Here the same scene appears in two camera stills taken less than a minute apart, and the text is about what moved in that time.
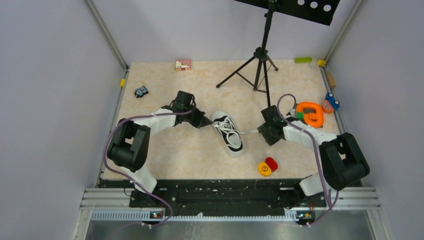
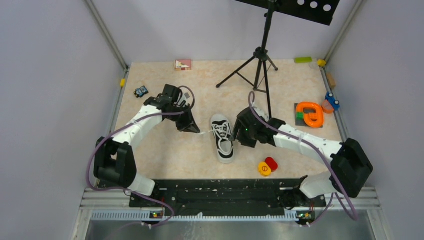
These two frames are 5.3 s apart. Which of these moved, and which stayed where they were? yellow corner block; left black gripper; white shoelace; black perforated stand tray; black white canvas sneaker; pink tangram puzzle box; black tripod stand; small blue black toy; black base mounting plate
Moved: white shoelace; left black gripper; black white canvas sneaker
Stayed: yellow corner block; black perforated stand tray; pink tangram puzzle box; black tripod stand; black base mounting plate; small blue black toy
